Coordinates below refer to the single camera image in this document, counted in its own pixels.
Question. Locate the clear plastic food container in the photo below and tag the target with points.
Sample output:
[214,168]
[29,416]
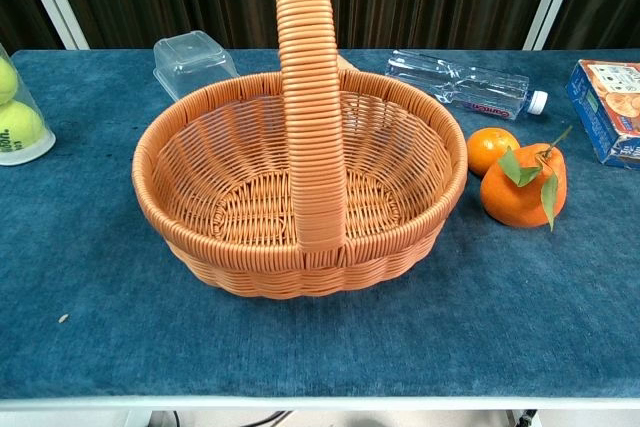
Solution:
[192,62]

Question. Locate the clear tennis ball canister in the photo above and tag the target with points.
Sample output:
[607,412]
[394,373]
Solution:
[30,144]

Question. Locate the orange woven wicker basket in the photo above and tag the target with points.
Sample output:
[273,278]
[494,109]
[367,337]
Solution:
[250,267]

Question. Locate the small round orange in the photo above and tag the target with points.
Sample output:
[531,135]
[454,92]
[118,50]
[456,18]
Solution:
[487,147]

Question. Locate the yellow green tennis ball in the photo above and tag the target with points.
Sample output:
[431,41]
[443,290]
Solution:
[6,79]
[17,127]

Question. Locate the large orange with leaves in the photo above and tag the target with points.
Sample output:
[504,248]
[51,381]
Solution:
[520,202]

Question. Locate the blue table cloth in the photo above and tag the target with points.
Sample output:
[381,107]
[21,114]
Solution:
[150,337]

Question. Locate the blue orange snack box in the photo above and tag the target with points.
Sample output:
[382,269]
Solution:
[610,112]

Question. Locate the clear plastic water bottle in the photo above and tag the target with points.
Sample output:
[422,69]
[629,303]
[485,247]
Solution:
[450,79]

